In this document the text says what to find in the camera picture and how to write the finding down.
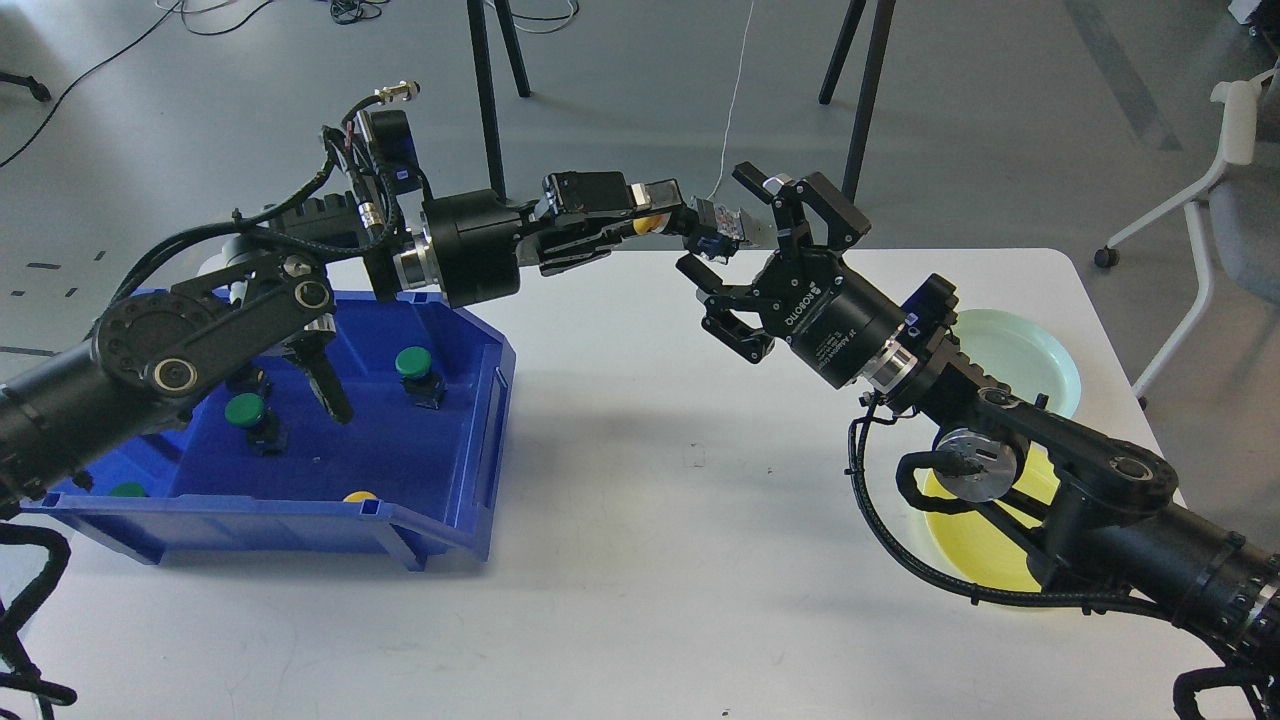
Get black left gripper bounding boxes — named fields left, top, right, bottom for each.
left=422, top=172, right=685, bottom=307

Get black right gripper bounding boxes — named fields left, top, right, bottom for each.
left=675, top=161, right=905, bottom=389

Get green push button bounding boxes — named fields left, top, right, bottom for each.
left=394, top=345, right=447, bottom=410
left=223, top=392, right=287, bottom=457

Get yellow push button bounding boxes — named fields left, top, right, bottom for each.
left=630, top=199, right=749, bottom=264

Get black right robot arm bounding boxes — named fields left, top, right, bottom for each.
left=666, top=163, right=1279, bottom=719

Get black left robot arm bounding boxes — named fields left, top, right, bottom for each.
left=3, top=172, right=689, bottom=719

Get light green plate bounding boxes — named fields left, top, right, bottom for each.
left=952, top=307, right=1083, bottom=418

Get yellow plate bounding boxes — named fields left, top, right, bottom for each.
left=925, top=445, right=1059, bottom=592

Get green button bin corner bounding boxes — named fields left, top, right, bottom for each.
left=108, top=480, right=150, bottom=498

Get black tripod leg left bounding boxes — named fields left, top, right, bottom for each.
left=466, top=0, right=532, bottom=201

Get black tripod leg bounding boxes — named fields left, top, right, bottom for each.
left=466, top=0, right=532, bottom=201
left=817, top=1, right=897, bottom=201

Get black tripod leg right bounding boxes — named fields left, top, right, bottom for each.
left=817, top=1, right=897, bottom=201

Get blue plastic bin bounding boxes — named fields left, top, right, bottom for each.
left=20, top=291, right=516, bottom=571

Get white office chair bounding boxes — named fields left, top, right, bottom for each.
left=1093, top=68, right=1279, bottom=398

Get white power cable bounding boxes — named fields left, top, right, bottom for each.
left=708, top=0, right=755, bottom=201

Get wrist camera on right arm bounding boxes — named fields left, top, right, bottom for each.
left=899, top=274, right=957, bottom=350

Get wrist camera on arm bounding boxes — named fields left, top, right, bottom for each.
left=899, top=274, right=957, bottom=350
left=343, top=79, right=431, bottom=197

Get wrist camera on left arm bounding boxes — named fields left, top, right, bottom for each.
left=343, top=79, right=431, bottom=197

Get black floor cables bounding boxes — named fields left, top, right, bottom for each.
left=0, top=0, right=581, bottom=170

